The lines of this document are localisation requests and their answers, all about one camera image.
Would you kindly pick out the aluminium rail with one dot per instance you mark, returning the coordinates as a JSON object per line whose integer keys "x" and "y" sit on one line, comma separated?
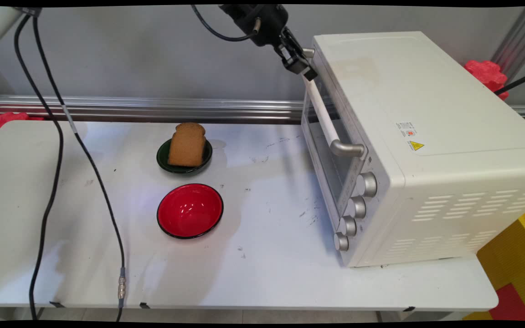
{"x": 153, "y": 107}

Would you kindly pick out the brown bread slice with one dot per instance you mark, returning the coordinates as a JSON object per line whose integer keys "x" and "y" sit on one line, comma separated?
{"x": 187, "y": 146}

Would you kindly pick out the silver oven knob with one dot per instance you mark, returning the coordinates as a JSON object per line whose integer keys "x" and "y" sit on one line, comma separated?
{"x": 341, "y": 242}
{"x": 367, "y": 184}
{"x": 357, "y": 207}
{"x": 348, "y": 225}

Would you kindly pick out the aluminium extrusion post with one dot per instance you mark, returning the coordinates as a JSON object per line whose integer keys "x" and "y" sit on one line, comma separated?
{"x": 520, "y": 36}

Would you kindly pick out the yellow toy block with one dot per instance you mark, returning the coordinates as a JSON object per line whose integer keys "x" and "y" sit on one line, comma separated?
{"x": 513, "y": 255}

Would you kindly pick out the white toaster oven body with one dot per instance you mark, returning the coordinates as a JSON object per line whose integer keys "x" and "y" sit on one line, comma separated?
{"x": 426, "y": 91}

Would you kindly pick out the red bumpy plastic object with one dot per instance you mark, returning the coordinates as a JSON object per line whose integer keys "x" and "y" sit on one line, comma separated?
{"x": 2, "y": 122}
{"x": 488, "y": 75}

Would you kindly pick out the red bowl with black rim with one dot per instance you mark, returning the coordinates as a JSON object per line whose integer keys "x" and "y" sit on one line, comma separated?
{"x": 189, "y": 210}

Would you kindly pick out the dark green plate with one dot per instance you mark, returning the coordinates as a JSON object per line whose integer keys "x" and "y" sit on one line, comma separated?
{"x": 185, "y": 169}

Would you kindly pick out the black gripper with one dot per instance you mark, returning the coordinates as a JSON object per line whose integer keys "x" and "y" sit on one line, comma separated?
{"x": 262, "y": 23}

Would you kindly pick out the red toy block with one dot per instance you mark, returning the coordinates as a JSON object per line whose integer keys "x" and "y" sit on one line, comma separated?
{"x": 513, "y": 303}

